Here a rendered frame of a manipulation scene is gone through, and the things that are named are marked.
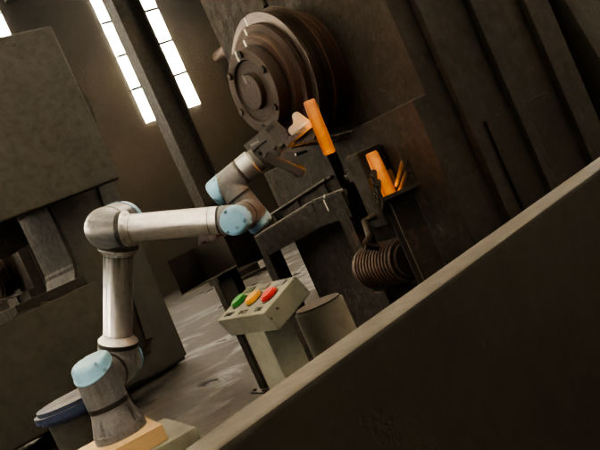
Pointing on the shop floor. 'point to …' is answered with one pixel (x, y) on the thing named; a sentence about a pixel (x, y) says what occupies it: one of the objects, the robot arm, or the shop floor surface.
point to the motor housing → (384, 272)
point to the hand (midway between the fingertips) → (316, 120)
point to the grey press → (64, 188)
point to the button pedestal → (271, 329)
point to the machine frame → (438, 118)
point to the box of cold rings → (45, 359)
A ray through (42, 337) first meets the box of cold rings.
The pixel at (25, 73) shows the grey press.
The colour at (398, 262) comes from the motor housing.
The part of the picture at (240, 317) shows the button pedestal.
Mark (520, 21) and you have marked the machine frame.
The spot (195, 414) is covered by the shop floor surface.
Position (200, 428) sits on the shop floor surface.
